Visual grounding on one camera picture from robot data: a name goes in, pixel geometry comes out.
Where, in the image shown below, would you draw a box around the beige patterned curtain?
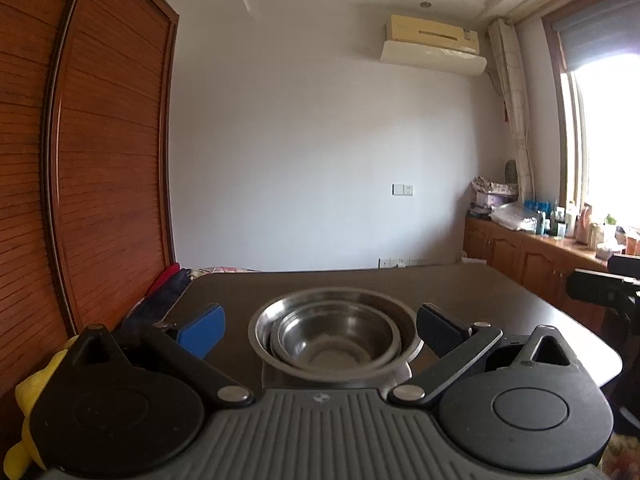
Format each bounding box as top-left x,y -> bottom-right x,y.
487,17 -> 533,201

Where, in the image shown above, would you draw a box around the brown wooden wardrobe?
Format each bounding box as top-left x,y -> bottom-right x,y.
0,0 -> 180,396

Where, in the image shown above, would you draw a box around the wooden framed window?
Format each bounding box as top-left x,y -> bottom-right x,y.
542,10 -> 640,241

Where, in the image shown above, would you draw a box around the grey roller blind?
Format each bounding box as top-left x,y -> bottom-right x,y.
542,0 -> 640,71

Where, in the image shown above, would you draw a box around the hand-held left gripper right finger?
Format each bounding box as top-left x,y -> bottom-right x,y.
387,303 -> 580,408

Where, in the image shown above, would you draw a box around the yellow plush toy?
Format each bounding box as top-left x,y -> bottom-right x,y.
0,337 -> 81,480

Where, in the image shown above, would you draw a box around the dark blue cloth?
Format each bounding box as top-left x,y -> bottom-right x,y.
120,267 -> 193,346

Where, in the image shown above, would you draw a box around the white wall outlets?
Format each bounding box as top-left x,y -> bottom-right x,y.
377,256 -> 426,269

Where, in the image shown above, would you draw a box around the yellowed wall air conditioner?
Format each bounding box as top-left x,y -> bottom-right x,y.
379,14 -> 488,77

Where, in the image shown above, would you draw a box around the floral blanket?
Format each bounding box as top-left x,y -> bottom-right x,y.
190,266 -> 261,278

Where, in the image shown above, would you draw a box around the purple box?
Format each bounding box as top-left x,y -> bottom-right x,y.
475,192 -> 516,208

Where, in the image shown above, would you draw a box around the folded patterned cloth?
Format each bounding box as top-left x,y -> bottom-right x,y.
472,176 -> 519,195

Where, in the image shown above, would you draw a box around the clear plastic bags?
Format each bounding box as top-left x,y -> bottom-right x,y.
490,202 -> 543,233

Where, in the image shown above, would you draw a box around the red cloth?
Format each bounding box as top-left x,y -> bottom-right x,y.
145,262 -> 181,296

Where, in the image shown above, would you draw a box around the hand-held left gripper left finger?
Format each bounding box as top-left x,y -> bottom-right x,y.
67,302 -> 254,407

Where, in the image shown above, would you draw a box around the low wooden cabinet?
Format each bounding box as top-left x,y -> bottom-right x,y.
462,215 -> 626,331

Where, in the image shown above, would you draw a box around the large steel bowl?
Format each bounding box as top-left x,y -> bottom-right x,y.
247,287 -> 426,386

